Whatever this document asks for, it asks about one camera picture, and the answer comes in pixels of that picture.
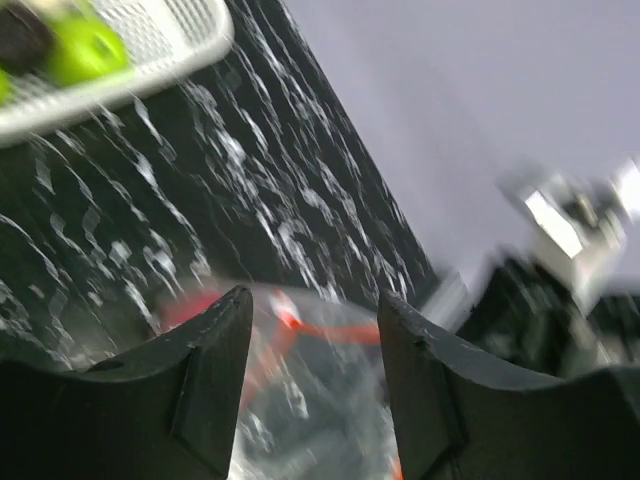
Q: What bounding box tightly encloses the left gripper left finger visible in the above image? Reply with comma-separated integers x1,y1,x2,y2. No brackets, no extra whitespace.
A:
1,286,253,479

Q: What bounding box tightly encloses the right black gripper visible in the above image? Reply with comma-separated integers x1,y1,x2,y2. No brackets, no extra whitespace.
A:
457,262,639,378

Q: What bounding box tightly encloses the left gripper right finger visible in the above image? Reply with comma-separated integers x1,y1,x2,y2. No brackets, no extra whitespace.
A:
378,292,639,479

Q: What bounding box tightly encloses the clear zip top bag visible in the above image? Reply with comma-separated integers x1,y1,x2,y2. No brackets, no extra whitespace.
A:
154,287,404,480

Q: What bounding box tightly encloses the fake green apple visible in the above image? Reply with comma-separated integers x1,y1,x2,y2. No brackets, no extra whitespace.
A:
0,69,12,105
44,13,132,87

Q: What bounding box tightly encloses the fake dark purple fruit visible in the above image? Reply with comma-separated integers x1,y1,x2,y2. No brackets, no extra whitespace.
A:
1,1,54,75

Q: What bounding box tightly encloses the white perforated plastic basket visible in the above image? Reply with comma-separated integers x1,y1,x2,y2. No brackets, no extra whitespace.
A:
1,1,234,147

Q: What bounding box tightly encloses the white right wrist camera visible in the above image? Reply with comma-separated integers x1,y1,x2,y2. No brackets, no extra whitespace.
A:
499,158,639,311

